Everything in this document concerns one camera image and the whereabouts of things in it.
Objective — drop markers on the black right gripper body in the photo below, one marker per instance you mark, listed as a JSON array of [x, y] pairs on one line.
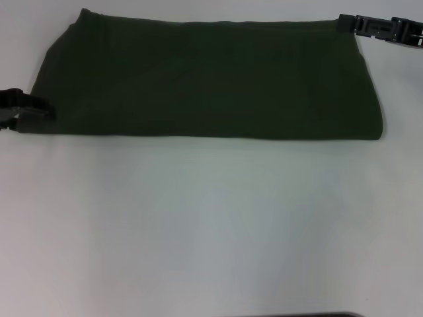
[[411, 33]]

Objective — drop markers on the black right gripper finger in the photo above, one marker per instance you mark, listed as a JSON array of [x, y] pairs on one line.
[[367, 26]]

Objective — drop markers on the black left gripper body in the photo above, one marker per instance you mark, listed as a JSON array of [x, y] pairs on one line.
[[8, 109]]

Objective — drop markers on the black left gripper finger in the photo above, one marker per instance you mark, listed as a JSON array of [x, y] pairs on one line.
[[38, 105]]

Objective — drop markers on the dark green FREE! t-shirt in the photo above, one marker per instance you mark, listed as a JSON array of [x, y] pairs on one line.
[[205, 79]]

